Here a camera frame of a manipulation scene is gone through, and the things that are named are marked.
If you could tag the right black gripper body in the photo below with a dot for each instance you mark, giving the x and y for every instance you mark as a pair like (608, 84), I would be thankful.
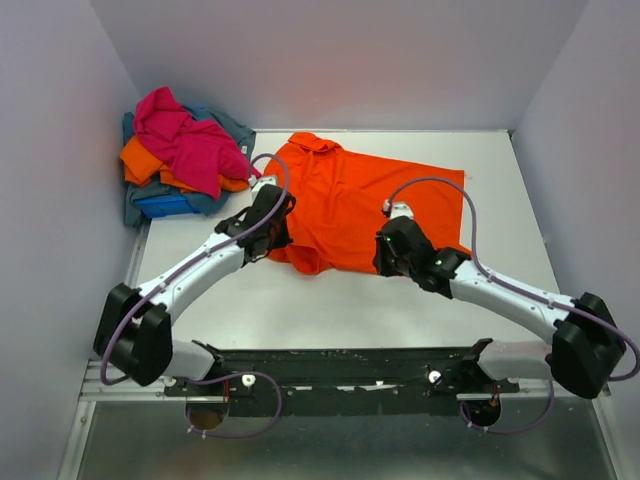
(388, 263)

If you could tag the grey blue t shirt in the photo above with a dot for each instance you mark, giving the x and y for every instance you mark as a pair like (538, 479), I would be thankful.
(243, 136)

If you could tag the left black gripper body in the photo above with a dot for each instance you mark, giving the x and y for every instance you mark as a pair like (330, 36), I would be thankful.
(280, 234)

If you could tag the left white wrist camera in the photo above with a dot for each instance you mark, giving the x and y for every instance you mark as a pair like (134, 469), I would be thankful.
(256, 183)

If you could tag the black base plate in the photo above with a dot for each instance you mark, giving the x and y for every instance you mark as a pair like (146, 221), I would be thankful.
(345, 382)

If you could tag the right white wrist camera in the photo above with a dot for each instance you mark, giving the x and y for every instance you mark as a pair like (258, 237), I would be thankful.
(393, 210)

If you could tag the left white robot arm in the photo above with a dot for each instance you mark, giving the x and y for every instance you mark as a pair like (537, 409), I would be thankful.
(134, 338)

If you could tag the magenta t shirt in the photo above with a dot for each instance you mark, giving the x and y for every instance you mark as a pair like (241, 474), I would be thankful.
(197, 153)

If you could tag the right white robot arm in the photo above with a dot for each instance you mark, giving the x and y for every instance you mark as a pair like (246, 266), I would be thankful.
(576, 342)

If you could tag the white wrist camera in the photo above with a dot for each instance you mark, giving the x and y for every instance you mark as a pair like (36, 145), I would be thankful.
(393, 210)
(256, 183)

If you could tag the orange t shirt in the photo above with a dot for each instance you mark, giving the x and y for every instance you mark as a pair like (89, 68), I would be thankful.
(141, 167)
(339, 198)

